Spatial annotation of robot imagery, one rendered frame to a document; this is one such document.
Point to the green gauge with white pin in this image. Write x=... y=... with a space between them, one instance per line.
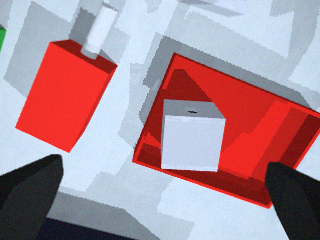
x=2 y=36

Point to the red tray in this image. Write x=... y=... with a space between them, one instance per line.
x=260 y=127

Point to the red block with white cylindrical pin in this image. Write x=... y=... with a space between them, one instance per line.
x=68 y=86

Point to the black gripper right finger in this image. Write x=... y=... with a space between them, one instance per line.
x=296 y=199

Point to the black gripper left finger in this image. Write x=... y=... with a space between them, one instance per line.
x=26 y=195

